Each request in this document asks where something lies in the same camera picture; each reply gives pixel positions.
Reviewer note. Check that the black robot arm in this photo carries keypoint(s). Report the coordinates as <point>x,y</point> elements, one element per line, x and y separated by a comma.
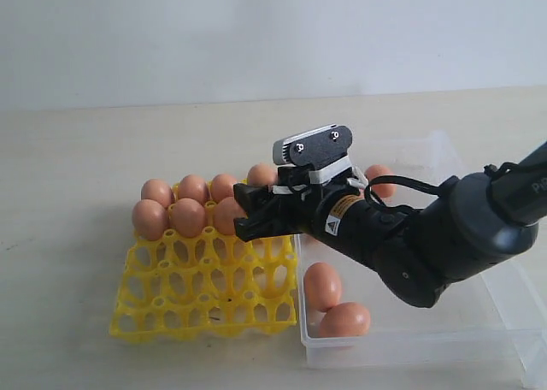
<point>473,223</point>

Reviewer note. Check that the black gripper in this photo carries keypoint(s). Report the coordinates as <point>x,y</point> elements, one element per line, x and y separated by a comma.
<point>335,214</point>

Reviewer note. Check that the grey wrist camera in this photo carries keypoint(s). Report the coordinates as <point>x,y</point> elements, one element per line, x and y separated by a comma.
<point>317,147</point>

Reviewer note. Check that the yellow plastic egg tray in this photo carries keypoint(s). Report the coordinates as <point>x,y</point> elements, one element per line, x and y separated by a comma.
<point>180,288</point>

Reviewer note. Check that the clear plastic bin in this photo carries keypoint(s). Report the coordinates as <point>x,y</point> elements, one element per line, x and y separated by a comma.
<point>494,316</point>

